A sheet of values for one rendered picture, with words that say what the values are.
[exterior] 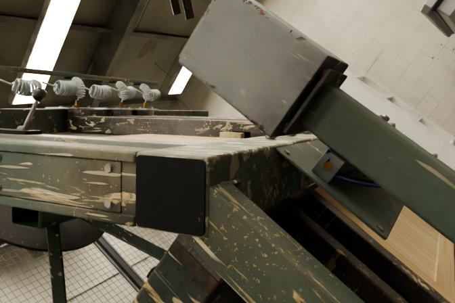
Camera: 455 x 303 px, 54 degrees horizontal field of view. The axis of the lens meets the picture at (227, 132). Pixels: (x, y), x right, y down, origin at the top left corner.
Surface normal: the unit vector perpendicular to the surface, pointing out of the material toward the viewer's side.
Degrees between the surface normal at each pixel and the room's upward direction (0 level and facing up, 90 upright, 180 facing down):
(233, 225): 90
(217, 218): 90
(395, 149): 90
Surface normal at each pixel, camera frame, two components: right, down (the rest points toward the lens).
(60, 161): -0.45, 0.04
